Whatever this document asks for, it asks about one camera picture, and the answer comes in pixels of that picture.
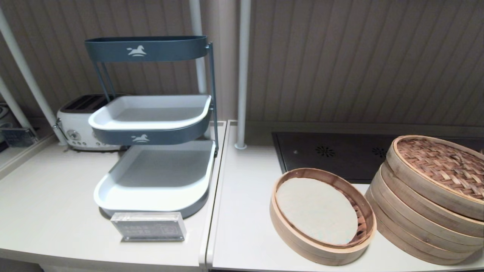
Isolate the acrylic hot warning sign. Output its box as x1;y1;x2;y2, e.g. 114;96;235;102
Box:
110;212;187;243

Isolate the woven bamboo steamer lid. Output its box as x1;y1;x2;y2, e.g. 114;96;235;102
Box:
386;135;484;222
380;162;484;238

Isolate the teal rack tray horse logo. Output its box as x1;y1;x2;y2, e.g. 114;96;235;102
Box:
84;36;209;63

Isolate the white retro toaster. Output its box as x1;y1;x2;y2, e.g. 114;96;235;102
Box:
54;94;127;152

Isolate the white-lined rack tray horse logo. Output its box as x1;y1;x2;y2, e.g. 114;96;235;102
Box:
88;94;213;146

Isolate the long white support pole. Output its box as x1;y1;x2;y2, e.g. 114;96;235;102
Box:
0;8;68;146

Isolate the black induction cooktop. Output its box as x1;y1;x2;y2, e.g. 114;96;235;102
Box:
271;131;484;185

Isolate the three-tier grey tray rack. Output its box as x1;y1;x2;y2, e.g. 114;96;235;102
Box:
93;42;220;158

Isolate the white round appliance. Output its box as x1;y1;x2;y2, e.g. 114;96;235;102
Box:
0;105;12;128

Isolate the large grey rack tray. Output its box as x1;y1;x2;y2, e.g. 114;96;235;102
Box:
93;141;217;220

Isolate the short white support pole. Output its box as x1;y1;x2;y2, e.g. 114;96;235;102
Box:
0;77;33;131

